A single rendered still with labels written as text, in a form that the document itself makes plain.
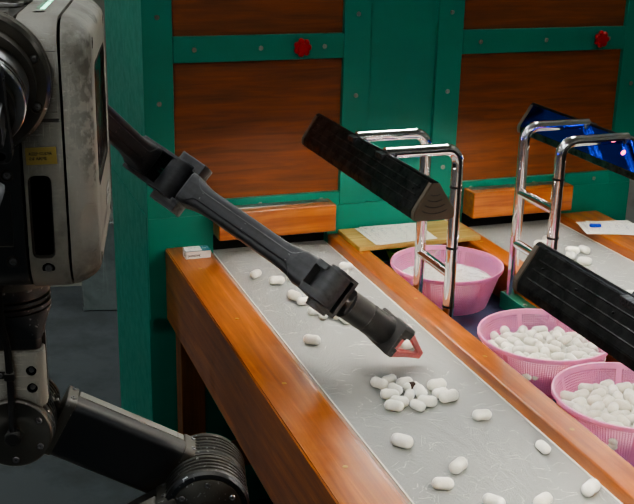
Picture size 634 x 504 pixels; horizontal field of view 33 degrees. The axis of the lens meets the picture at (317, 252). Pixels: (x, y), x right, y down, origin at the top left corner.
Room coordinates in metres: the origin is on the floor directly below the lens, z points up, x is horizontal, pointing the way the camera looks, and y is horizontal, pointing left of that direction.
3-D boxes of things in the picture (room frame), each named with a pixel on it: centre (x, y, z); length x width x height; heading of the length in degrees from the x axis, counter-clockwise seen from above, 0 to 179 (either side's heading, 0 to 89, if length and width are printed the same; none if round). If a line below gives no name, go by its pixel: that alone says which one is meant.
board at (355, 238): (2.58, -0.23, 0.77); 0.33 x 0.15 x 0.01; 110
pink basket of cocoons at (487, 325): (1.96, -0.46, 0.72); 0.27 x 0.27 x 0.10
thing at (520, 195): (2.28, -0.55, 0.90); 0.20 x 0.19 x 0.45; 20
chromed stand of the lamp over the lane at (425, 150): (2.14, -0.18, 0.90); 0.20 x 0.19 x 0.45; 20
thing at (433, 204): (2.12, -0.10, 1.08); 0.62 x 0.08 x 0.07; 20
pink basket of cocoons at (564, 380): (1.70, -0.55, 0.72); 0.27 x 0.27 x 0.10
